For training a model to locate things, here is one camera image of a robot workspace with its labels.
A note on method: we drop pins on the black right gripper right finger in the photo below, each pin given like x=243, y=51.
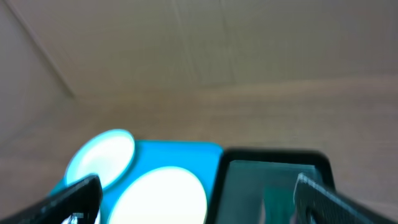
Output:
x=318, y=204

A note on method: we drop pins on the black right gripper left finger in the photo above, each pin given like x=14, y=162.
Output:
x=79, y=202

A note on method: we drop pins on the green orange sponge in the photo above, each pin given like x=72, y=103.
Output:
x=278, y=205

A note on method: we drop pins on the light blue plate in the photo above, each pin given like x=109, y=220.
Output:
x=107, y=155

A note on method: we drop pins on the yellow plate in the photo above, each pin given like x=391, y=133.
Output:
x=165, y=195

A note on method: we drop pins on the black water tray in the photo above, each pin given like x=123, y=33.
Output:
x=256, y=184

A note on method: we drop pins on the teal plastic tray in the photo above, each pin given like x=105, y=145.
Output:
x=200, y=158

